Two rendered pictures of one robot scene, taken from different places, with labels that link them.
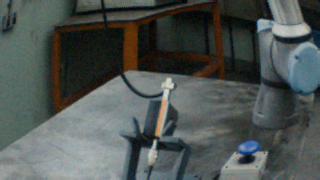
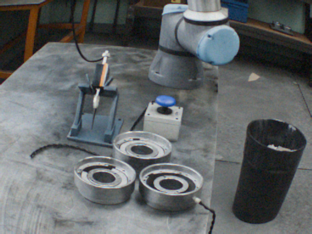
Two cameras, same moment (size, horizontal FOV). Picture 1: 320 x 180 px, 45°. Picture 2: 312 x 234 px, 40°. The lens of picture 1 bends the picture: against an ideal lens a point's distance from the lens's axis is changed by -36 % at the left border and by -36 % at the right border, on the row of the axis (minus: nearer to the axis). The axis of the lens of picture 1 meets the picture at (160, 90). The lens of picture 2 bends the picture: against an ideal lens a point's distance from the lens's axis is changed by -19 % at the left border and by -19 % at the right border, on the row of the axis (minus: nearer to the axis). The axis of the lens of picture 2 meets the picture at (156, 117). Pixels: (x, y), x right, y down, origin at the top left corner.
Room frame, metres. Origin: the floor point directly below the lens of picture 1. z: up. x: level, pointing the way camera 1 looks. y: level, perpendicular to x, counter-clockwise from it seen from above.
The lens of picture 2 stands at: (-0.23, 0.20, 1.26)
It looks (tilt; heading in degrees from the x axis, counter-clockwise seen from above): 24 degrees down; 341
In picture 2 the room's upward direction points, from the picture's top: 7 degrees clockwise
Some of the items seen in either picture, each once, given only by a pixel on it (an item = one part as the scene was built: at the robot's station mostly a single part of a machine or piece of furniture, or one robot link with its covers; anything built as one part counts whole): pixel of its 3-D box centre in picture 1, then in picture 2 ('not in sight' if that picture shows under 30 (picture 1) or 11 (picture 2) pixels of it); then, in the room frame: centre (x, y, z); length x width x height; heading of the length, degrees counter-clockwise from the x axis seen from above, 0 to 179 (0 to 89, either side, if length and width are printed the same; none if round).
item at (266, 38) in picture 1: (280, 47); (184, 24); (0.97, -0.27, 0.97); 0.13 x 0.12 x 0.14; 10
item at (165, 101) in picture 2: (247, 157); (164, 109); (0.67, -0.13, 0.85); 0.04 x 0.04 x 0.05
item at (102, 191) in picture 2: not in sight; (103, 181); (0.45, 0.04, 0.82); 0.10 x 0.10 x 0.04
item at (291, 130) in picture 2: not in sight; (267, 174); (1.35, -0.93, 0.21); 0.34 x 0.34 x 0.43
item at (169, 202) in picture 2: not in sight; (170, 188); (0.42, -0.07, 0.82); 0.10 x 0.10 x 0.04
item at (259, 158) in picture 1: (245, 169); (163, 119); (0.68, -0.13, 0.82); 0.08 x 0.07 x 0.05; 156
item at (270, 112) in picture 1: (279, 97); (178, 61); (0.98, -0.27, 0.85); 0.15 x 0.15 x 0.10
